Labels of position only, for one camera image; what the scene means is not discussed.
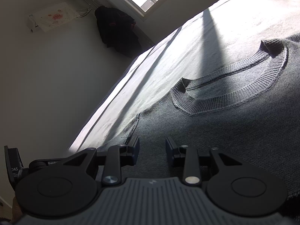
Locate grey bed sheet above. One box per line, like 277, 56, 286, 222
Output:
67, 0, 299, 154

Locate grey knitted cat sweater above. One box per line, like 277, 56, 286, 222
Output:
95, 33, 300, 200

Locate wall air conditioner with cover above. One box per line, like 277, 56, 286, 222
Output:
27, 2, 80, 33

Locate dark clothes hanging on wall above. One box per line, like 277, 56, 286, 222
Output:
94, 6, 142, 59

